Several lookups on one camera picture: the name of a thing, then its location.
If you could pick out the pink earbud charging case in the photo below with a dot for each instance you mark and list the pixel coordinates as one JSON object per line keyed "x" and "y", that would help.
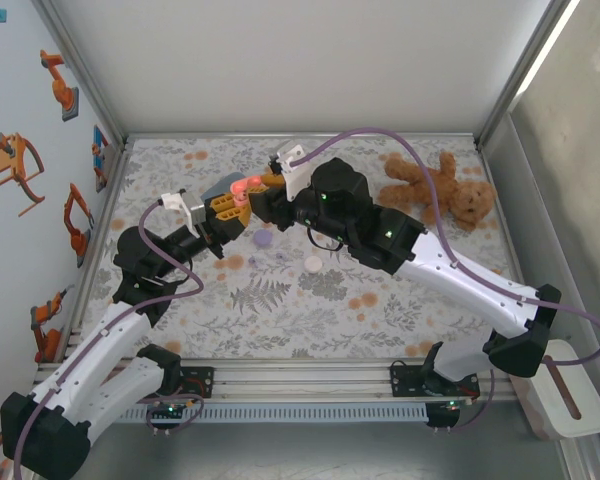
{"x": 241, "y": 187}

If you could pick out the purple earbud charging case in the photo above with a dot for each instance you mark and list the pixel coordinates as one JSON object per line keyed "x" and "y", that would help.
{"x": 263, "y": 238}

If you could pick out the white earbud charging case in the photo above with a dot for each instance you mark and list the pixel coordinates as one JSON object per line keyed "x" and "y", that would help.
{"x": 313, "y": 264}

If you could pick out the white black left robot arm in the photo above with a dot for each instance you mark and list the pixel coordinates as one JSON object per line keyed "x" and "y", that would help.
{"x": 95, "y": 350}

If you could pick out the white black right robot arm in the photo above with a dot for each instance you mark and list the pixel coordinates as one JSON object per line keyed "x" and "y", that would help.
{"x": 480, "y": 285}

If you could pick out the blue-grey glasses case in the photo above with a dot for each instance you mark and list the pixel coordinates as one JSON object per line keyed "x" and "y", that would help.
{"x": 225, "y": 182}

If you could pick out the brown teddy bear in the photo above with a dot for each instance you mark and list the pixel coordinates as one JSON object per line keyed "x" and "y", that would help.
{"x": 455, "y": 192}

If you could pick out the black controller board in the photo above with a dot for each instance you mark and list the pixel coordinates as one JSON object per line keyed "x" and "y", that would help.
{"x": 172, "y": 411}
{"x": 445, "y": 415}

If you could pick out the white tissue box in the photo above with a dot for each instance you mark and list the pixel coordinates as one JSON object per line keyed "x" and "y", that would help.
{"x": 585, "y": 410}

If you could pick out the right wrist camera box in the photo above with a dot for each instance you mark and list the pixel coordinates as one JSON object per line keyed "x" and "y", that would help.
{"x": 295, "y": 175}

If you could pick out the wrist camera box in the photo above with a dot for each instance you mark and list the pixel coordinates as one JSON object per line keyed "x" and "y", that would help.
{"x": 192, "y": 212}
{"x": 295, "y": 175}

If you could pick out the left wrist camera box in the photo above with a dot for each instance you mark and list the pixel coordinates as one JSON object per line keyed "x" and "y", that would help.
{"x": 192, "y": 212}

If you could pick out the aluminium table side rail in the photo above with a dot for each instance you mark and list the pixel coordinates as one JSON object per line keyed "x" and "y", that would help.
{"x": 489, "y": 170}
{"x": 106, "y": 205}

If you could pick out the long aluminium table edge rail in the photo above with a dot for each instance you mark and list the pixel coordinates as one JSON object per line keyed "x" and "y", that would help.
{"x": 230, "y": 135}

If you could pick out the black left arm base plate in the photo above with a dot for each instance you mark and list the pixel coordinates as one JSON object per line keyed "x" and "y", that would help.
{"x": 200, "y": 382}

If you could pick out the aluminium mounting rail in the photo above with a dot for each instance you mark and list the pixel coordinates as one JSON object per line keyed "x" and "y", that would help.
{"x": 300, "y": 385}

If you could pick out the aluminium frame post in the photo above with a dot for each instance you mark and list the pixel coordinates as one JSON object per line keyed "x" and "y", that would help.
{"x": 81, "y": 70}
{"x": 521, "y": 70}

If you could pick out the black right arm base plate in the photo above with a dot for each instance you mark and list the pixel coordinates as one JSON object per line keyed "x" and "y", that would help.
{"x": 405, "y": 382}

